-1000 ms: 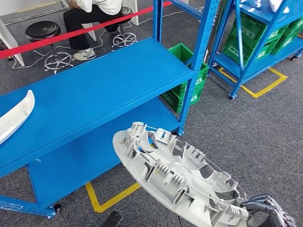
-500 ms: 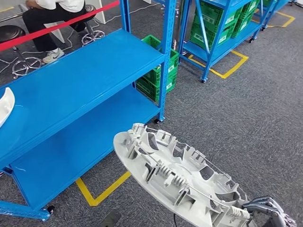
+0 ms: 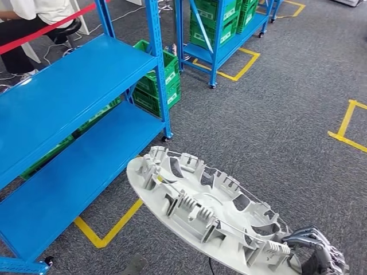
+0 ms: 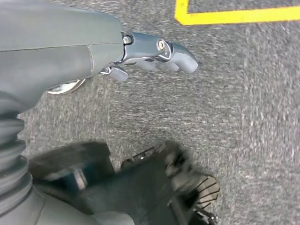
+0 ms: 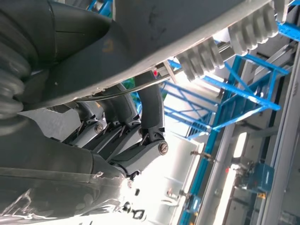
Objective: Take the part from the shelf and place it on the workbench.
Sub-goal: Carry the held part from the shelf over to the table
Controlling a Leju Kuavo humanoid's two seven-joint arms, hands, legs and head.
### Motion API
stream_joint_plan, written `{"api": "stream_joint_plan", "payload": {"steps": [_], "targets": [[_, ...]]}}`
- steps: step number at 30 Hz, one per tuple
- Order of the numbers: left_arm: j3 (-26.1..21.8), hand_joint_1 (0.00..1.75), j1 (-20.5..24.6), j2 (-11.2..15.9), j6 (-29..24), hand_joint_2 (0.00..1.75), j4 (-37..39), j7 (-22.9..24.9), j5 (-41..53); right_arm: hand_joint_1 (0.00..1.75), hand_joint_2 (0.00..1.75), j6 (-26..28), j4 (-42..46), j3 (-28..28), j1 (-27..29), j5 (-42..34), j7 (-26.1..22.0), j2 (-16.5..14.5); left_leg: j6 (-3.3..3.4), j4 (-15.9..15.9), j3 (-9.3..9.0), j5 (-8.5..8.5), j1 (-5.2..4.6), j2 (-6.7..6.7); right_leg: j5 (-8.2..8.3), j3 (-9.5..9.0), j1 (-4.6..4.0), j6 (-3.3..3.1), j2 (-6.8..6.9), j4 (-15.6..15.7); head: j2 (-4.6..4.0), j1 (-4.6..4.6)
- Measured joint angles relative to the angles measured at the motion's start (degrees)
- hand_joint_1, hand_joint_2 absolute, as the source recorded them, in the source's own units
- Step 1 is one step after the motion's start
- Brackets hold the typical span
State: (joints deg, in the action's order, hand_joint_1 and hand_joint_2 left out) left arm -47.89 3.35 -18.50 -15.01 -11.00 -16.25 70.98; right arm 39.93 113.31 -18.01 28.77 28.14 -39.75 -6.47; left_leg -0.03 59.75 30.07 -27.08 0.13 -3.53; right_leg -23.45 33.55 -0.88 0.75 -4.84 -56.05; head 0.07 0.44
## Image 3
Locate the black round swivel stool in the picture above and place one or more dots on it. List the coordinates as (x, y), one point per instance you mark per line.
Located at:
(70, 28)

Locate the grey plastic wheel hubcap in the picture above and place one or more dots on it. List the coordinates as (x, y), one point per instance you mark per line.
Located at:
(200, 224)

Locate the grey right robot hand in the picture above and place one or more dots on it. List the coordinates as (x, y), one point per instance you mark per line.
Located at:
(327, 262)

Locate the person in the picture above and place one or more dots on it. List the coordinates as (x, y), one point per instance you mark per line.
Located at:
(43, 9)

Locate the blue metal shelf rack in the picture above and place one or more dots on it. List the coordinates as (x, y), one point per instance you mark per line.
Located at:
(72, 76)
(226, 47)

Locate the red barrier belt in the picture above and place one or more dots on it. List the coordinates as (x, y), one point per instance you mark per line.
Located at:
(43, 30)

